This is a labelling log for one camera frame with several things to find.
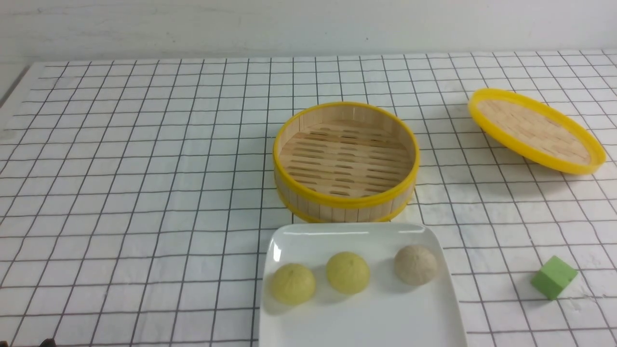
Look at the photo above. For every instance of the pale yellow steamed bun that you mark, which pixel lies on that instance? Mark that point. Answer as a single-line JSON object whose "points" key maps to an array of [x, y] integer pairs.
{"points": [[293, 284]]}

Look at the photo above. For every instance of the beige steamed bun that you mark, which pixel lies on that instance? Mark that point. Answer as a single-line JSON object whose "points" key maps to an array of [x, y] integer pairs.
{"points": [[415, 265]]}

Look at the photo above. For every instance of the white square ceramic plate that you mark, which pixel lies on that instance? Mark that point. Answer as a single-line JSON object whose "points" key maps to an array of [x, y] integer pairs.
{"points": [[387, 313]]}

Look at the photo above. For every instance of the yellow rimmed bamboo steamer basket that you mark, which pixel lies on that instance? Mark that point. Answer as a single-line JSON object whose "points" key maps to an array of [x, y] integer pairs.
{"points": [[345, 162]]}

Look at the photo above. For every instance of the white grid tablecloth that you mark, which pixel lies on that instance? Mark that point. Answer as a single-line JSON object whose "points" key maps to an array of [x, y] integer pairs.
{"points": [[138, 200]]}

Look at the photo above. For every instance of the yellow rimmed bamboo steamer lid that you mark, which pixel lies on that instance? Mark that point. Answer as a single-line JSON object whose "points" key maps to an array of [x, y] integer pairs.
{"points": [[536, 131]]}

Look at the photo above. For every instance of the green wooden cube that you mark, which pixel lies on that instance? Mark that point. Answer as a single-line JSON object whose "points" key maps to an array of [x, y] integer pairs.
{"points": [[553, 278]]}

